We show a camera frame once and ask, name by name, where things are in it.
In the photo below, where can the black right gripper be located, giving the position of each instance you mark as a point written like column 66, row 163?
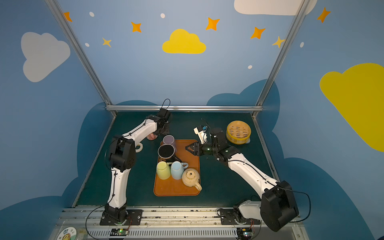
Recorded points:
column 199, row 149

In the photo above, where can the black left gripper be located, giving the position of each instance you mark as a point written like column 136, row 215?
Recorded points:
column 163, row 128

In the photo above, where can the pink ghost pattern mug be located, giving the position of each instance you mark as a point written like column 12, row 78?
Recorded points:
column 152, row 137

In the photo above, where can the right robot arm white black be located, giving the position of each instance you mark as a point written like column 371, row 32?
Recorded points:
column 277, row 206

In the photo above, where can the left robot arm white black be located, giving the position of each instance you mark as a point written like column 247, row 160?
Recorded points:
column 122, row 159

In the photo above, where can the purple ceramic mug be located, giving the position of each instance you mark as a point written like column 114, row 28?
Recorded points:
column 169, row 139

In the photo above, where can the black patterned mug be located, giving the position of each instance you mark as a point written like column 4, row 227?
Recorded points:
column 166, row 152

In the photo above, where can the light blue ceramic mug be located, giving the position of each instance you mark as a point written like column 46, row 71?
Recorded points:
column 177, row 169

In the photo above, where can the yellow-green ceramic mug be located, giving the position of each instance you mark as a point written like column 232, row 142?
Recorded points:
column 163, row 170

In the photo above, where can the beige ceramic teapot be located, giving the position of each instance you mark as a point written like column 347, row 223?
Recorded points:
column 191, row 178

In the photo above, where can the small white tape roll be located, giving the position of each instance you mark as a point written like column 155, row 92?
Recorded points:
column 139, row 147

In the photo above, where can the yellow bamboo steamer basket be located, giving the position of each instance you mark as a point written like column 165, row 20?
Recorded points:
column 238, row 132

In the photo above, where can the orange rectangular tray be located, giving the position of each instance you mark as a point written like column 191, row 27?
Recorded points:
column 176, row 188

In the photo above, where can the right controller circuit board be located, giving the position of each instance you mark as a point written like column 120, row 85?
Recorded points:
column 244, row 234

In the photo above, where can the controller circuit board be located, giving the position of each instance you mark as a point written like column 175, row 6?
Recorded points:
column 119, row 232
column 244, row 234

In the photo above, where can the left controller circuit board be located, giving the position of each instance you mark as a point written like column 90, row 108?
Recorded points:
column 119, row 232

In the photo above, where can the round green white sticker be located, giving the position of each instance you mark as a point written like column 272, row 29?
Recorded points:
column 69, row 233

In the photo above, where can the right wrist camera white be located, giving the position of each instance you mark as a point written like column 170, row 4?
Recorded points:
column 201, row 132

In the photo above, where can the aluminium frame left post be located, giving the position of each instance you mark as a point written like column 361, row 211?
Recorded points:
column 57, row 12

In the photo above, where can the aluminium frame post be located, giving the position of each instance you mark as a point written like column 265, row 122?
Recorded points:
column 283, row 52
column 57, row 12

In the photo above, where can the aluminium frame back bar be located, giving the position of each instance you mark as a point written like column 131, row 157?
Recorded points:
column 136, row 108

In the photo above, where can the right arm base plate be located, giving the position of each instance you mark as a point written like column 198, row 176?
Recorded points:
column 234, row 217

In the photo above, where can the aluminium front rail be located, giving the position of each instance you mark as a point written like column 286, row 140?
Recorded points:
column 170, row 223

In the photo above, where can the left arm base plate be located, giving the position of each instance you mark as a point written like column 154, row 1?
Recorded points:
column 123, row 217

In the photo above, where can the aluminium frame right post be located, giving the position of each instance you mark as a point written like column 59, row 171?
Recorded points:
column 283, row 52

